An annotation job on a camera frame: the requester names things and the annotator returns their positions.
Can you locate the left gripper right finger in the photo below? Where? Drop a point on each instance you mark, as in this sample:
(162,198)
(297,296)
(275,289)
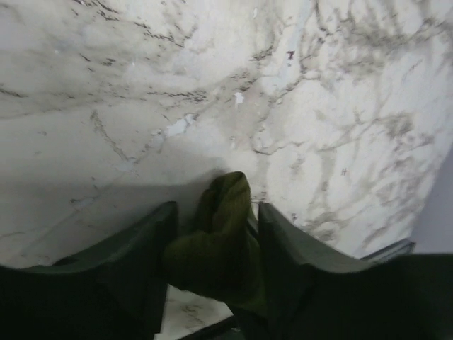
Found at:
(317,292)

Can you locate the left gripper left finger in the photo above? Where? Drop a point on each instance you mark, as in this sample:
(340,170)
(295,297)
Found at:
(110,290)

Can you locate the olive green underwear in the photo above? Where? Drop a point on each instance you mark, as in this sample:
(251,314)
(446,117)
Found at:
(220,258)

